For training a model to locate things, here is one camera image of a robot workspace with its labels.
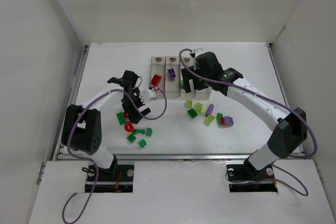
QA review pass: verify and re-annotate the green arch lego piece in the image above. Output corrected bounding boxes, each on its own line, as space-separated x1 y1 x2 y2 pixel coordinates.
132 129 145 135

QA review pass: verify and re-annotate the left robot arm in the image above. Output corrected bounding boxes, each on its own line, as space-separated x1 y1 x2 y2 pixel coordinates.
61 70 157 175

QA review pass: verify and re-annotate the green flat lego plate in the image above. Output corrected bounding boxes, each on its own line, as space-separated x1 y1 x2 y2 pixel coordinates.
116 112 127 125

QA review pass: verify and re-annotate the purple lego brick right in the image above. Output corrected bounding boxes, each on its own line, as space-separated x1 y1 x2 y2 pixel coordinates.
223 116 234 126

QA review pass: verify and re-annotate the green square lego plate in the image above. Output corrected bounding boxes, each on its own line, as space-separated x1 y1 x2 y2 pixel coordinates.
127 134 137 143

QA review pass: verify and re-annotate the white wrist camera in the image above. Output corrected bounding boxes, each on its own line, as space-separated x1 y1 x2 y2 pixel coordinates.
140 88 157 103
190 48 204 58

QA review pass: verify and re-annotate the lime lego brick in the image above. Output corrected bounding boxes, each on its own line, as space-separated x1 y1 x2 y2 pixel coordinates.
185 100 193 108
194 102 206 115
204 114 216 125

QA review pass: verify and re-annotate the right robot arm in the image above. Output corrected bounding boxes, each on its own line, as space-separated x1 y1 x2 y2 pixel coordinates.
181 50 307 175

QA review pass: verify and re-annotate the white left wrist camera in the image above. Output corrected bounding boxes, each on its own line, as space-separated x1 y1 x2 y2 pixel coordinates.
140 88 157 103

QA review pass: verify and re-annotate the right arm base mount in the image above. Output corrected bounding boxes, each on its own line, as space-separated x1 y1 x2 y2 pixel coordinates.
225 162 278 193

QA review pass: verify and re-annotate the purple slanted lego piece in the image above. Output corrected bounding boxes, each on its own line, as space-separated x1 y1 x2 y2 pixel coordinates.
205 104 214 116

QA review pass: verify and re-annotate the red arch lego brick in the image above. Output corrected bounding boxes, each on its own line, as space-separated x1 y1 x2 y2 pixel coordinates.
124 122 135 133

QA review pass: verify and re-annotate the lime lego brick centre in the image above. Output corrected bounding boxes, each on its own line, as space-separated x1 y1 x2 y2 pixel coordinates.
194 102 206 115

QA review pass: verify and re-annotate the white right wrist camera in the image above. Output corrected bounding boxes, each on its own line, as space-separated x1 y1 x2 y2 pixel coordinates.
190 48 204 58

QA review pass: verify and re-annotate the green small lego brick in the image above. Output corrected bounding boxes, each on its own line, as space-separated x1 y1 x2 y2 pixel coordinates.
145 127 153 136

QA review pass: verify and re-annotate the lime lego brick left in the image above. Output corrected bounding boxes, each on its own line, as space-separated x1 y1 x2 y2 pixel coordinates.
185 100 193 108

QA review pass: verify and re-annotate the aluminium table edge rail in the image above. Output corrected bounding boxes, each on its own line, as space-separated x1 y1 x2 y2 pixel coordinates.
36 44 90 185

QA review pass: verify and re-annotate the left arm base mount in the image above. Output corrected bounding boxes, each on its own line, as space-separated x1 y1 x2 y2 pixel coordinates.
82 164 135 193

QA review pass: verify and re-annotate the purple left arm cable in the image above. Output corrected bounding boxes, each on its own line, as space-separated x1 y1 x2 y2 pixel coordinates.
61 85 168 223

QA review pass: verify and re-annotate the lime lego brick lower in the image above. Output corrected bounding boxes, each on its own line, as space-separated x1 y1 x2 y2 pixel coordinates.
204 114 216 125

